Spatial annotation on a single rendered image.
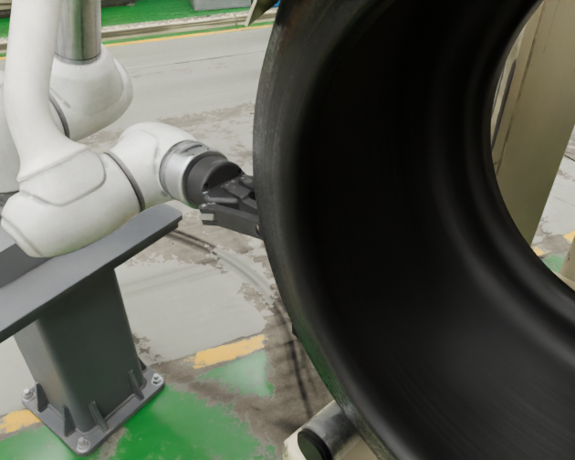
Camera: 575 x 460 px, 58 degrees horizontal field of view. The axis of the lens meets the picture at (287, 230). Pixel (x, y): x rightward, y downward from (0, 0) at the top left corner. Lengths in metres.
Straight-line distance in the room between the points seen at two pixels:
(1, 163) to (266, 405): 1.00
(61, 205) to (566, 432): 0.63
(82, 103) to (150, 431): 0.95
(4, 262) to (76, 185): 0.48
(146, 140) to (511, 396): 0.57
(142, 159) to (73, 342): 0.77
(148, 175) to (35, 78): 0.19
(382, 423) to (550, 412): 0.22
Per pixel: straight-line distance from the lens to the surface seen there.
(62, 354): 1.44
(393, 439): 0.46
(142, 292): 2.06
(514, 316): 0.65
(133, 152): 0.77
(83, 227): 0.74
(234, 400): 1.68
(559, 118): 1.25
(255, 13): 0.36
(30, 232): 0.73
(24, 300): 1.15
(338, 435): 0.54
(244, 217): 0.60
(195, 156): 0.71
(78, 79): 1.19
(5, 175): 1.20
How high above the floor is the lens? 1.38
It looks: 37 degrees down
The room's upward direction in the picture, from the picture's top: straight up
